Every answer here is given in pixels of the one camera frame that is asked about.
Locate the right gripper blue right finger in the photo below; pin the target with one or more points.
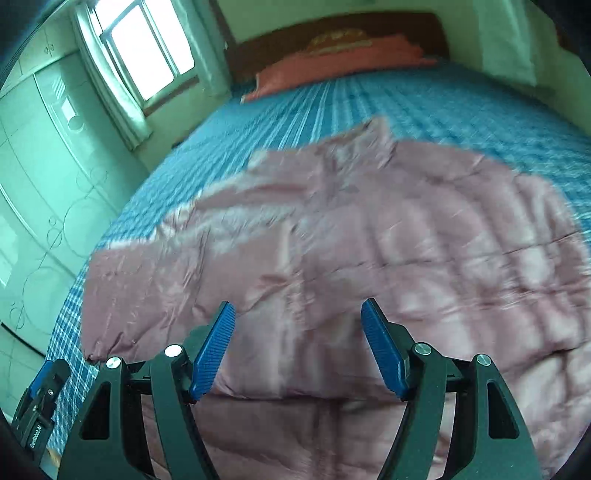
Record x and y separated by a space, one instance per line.
489 439

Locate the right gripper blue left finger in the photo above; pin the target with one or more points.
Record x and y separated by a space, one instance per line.
108 438

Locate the pink quilted down jacket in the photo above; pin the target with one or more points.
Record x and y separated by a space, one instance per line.
467 253

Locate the white patterned wardrobe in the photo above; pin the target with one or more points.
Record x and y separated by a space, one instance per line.
66 174

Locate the blue plaid bed sheet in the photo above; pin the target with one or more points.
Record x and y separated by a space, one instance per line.
446 104

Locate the green curtain far left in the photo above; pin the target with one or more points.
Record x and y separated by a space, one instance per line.
121 106

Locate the left window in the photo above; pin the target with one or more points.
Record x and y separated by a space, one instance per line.
148 46

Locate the red pillow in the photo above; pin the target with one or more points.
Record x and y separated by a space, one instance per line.
306 67

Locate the dark wooden headboard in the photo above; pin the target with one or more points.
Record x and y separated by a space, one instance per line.
248 57

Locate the green curtain left of headboard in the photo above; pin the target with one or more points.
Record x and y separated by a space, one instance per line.
206 44

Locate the green curtain of headboard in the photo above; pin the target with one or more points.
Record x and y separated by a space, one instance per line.
506 41
206 44

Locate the green curtain right of headboard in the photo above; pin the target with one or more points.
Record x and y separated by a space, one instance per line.
506 41

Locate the small brown embroidered cushion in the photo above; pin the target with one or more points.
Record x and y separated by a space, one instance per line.
338 40

